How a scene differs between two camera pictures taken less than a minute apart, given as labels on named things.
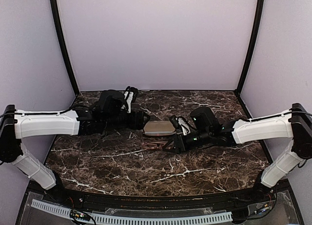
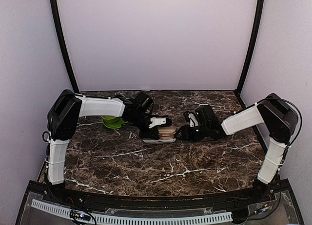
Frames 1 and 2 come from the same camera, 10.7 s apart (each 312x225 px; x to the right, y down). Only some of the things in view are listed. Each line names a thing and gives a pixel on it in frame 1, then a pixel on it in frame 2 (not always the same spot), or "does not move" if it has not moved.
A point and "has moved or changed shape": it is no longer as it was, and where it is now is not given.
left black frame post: [55, 14] does not move
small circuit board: [76, 214] does not move
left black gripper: [137, 122] -> [149, 134]
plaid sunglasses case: [159, 128] has moved or changed shape
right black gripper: [178, 149] -> [185, 133]
